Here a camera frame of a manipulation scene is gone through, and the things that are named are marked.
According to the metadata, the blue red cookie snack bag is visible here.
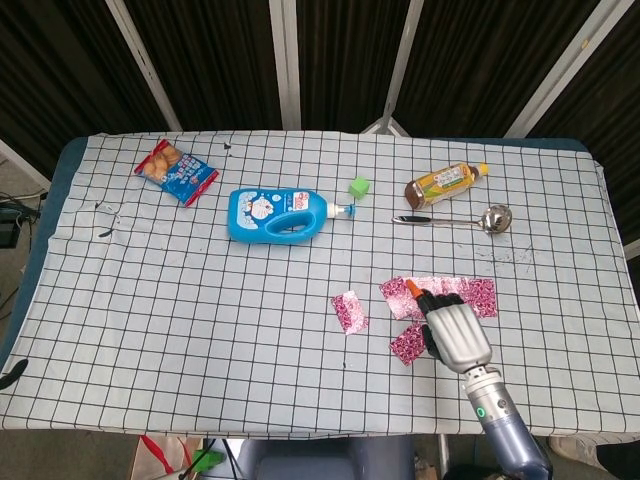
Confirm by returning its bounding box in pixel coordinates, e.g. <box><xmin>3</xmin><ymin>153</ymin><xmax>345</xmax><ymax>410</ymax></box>
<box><xmin>133</xmin><ymin>138</ymin><xmax>221</xmax><ymax>208</ymax></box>

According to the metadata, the dark blue chair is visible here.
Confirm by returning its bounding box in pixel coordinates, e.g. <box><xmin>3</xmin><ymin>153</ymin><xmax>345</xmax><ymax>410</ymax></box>
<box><xmin>234</xmin><ymin>438</ymin><xmax>416</xmax><ymax>480</ymax></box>

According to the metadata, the yellow label tea bottle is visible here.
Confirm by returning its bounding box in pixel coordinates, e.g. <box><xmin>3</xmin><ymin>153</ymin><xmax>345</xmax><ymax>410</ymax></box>
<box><xmin>403</xmin><ymin>161</ymin><xmax>490</xmax><ymax>211</ymax></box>

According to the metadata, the metal ladle with black handle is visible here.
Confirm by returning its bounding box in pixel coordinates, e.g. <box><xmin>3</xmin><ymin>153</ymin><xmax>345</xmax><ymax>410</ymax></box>
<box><xmin>391</xmin><ymin>204</ymin><xmax>514</xmax><ymax>235</ymax></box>

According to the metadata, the white black grid tablecloth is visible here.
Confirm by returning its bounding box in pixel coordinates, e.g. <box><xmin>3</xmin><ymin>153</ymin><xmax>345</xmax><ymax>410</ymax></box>
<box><xmin>0</xmin><ymin>130</ymin><xmax>640</xmax><ymax>441</ymax></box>

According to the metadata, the grey shoe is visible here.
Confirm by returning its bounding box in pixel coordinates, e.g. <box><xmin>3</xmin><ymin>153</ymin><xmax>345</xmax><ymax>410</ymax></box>
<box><xmin>548</xmin><ymin>433</ymin><xmax>609</xmax><ymax>471</ymax></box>

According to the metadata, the white double screen frame post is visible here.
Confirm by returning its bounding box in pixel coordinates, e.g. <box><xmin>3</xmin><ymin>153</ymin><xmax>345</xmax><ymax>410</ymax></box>
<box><xmin>268</xmin><ymin>0</ymin><xmax>303</xmax><ymax>131</ymax></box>

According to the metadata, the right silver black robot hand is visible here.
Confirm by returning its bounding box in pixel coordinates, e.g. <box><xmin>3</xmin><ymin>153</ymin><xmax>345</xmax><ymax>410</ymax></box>
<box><xmin>405</xmin><ymin>279</ymin><xmax>494</xmax><ymax>374</ymax></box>

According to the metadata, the black curved object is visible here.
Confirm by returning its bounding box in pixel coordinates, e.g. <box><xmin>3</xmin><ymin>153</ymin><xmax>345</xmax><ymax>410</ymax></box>
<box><xmin>0</xmin><ymin>357</ymin><xmax>30</xmax><ymax>391</ymax></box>

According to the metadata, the black equipment with cables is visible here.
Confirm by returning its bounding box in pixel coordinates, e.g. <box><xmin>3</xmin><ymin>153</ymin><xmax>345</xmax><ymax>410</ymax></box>
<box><xmin>0</xmin><ymin>192</ymin><xmax>46</xmax><ymax>251</ymax></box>

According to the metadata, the white bag with red handles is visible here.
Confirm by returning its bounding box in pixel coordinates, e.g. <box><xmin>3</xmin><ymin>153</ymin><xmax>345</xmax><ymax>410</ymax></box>
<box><xmin>128</xmin><ymin>433</ymin><xmax>204</xmax><ymax>480</ymax></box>

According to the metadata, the blue detergent pump bottle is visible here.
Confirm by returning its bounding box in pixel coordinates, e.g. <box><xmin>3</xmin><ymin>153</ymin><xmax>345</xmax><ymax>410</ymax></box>
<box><xmin>227</xmin><ymin>187</ymin><xmax>359</xmax><ymax>246</ymax></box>

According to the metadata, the small green object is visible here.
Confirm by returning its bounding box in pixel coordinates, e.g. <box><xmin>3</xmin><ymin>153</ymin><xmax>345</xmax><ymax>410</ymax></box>
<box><xmin>192</xmin><ymin>448</ymin><xmax>225</xmax><ymax>472</ymax></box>

